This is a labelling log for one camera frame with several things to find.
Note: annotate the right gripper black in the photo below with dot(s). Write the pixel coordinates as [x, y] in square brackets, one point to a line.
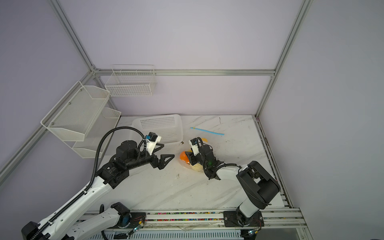
[192, 157]

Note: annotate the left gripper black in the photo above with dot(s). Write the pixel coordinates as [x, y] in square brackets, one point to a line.
[155, 160]

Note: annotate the white wire wall basket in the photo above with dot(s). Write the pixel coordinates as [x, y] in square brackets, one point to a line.
[132, 81]

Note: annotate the white mesh shelf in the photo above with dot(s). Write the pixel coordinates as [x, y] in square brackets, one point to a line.
[106, 121]
[72, 118]

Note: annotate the white plastic perforated basket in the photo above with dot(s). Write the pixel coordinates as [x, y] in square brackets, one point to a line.
[169, 127]

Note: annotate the small orange tangerine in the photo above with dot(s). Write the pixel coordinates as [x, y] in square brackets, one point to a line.
[184, 158]

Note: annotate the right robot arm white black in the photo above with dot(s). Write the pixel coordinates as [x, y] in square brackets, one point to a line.
[258, 184]

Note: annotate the upper white mesh shelf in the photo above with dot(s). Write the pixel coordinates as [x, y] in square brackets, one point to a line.
[72, 118]

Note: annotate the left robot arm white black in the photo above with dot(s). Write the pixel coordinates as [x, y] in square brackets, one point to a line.
[75, 207]

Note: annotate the lower white mesh shelf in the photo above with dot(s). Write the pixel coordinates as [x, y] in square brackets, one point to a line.
[106, 121]

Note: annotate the clear zip top bag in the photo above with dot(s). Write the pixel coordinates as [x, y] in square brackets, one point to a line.
[191, 155]

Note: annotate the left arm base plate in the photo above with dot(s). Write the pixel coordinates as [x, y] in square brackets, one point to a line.
[131, 220]

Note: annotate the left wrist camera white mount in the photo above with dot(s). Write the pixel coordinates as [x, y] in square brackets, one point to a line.
[151, 141]

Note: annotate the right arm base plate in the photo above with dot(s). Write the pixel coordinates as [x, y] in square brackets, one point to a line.
[237, 219]

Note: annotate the cream white garlic bulb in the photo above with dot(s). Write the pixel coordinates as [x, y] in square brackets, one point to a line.
[197, 168]

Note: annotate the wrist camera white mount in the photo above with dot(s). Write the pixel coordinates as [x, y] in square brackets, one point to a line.
[194, 143]
[151, 141]

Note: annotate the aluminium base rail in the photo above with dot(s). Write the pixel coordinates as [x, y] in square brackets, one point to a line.
[274, 218]

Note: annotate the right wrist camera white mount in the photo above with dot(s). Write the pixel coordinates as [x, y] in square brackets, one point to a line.
[194, 143]

